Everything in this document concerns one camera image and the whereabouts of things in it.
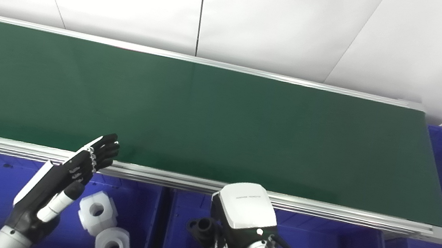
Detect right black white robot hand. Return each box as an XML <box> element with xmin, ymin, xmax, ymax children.
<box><xmin>202</xmin><ymin>177</ymin><xmax>286</xmax><ymax>248</ymax></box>

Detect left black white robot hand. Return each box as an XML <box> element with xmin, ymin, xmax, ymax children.
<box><xmin>2</xmin><ymin>118</ymin><xmax>123</xmax><ymax>248</ymax></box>

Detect black flanged plastic part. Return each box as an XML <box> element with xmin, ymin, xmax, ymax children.
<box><xmin>184</xmin><ymin>214</ymin><xmax>219</xmax><ymax>247</ymax></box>

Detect white hexagonal plastic part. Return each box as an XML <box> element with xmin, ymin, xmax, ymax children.
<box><xmin>74</xmin><ymin>187</ymin><xmax>122</xmax><ymax>240</ymax></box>

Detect green conveyor belt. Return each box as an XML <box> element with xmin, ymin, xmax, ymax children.
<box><xmin>0</xmin><ymin>14</ymin><xmax>442</xmax><ymax>244</ymax></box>
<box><xmin>0</xmin><ymin>21</ymin><xmax>442</xmax><ymax>227</ymax></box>

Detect white round plastic part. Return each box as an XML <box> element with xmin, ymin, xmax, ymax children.
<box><xmin>94</xmin><ymin>224</ymin><xmax>136</xmax><ymax>248</ymax></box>

